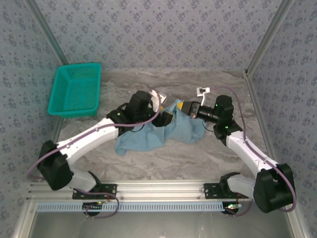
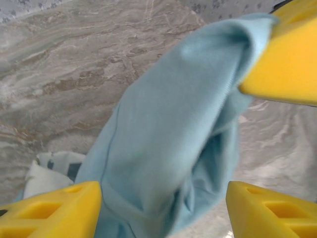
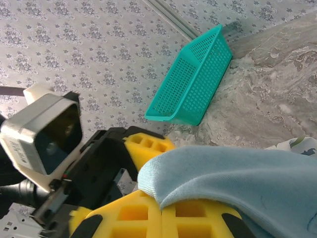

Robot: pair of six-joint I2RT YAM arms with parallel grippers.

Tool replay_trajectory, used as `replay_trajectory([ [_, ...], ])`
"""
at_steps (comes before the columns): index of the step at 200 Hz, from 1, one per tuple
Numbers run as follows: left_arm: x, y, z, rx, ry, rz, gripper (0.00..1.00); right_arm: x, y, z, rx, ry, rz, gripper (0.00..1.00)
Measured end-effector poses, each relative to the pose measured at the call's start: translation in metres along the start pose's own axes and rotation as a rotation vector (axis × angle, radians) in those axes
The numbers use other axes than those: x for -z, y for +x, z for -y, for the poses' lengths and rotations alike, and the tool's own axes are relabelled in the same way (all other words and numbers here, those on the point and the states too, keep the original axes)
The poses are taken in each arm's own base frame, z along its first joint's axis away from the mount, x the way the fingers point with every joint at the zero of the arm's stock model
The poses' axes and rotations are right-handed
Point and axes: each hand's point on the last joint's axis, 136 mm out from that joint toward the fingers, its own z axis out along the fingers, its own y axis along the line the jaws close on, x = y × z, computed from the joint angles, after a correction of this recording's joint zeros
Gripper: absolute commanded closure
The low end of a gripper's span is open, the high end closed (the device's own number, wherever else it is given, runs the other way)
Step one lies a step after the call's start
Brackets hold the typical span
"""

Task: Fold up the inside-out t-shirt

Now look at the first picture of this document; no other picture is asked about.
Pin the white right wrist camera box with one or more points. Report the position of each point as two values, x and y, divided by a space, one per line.
203 91

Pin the teal plastic mesh basket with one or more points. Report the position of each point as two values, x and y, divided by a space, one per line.
74 94

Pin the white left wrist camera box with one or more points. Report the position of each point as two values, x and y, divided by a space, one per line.
156 99

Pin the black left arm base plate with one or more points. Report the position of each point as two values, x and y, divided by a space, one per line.
109 192

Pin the small black electronics module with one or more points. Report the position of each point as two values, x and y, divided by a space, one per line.
232 209
90 206

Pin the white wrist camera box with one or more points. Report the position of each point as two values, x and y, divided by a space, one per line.
156 99
203 91

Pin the aluminium frame crossbar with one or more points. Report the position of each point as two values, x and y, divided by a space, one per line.
161 189

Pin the grey metal panel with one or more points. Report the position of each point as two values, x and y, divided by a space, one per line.
161 225

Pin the light blue t-shirt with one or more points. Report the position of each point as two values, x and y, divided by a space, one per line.
153 138

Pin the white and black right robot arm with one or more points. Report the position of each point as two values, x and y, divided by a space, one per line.
272 193

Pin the aluminium corner post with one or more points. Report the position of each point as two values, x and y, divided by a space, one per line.
51 37
268 37

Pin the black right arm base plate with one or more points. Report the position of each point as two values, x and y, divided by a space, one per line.
213 192

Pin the aluminium frame leg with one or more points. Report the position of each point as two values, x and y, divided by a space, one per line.
24 218
294 220

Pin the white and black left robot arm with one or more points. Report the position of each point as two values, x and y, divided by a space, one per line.
86 138

